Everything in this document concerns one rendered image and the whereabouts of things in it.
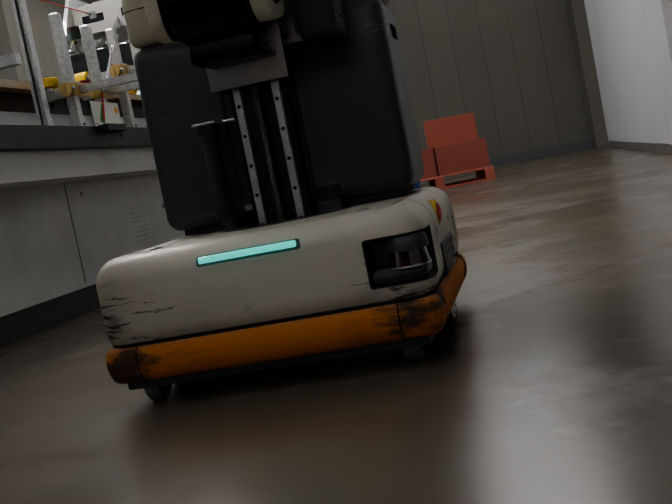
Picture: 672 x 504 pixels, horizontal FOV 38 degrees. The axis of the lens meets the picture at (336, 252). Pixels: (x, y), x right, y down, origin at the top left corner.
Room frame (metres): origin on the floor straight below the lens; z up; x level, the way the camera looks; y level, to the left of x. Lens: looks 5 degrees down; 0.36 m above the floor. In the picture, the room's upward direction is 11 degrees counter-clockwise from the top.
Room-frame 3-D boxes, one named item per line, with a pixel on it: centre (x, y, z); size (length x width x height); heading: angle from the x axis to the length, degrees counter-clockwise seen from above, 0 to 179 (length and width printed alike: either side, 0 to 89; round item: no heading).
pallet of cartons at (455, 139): (9.65, -1.10, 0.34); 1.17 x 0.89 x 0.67; 78
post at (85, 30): (3.91, 0.79, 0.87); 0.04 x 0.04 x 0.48; 78
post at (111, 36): (4.16, 0.74, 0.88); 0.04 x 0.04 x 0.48; 78
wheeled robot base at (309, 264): (2.02, 0.08, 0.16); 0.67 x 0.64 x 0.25; 168
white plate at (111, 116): (3.88, 0.78, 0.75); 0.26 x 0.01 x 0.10; 168
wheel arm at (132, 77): (3.69, 0.75, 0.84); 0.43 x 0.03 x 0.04; 78
